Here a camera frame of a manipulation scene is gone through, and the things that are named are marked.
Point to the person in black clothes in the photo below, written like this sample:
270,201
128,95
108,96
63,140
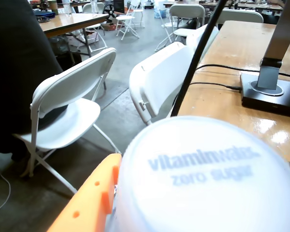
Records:
14,72

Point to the white folding chair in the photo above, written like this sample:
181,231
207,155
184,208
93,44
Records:
241,15
70,113
159,79
187,10
195,38
125,18

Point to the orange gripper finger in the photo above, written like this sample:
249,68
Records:
87,205

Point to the wooden folding table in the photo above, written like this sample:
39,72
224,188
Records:
70,21

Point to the vitaminwater bottle with dark label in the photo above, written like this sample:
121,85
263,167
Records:
207,193

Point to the silver desk lamp black base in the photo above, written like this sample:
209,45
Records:
268,101

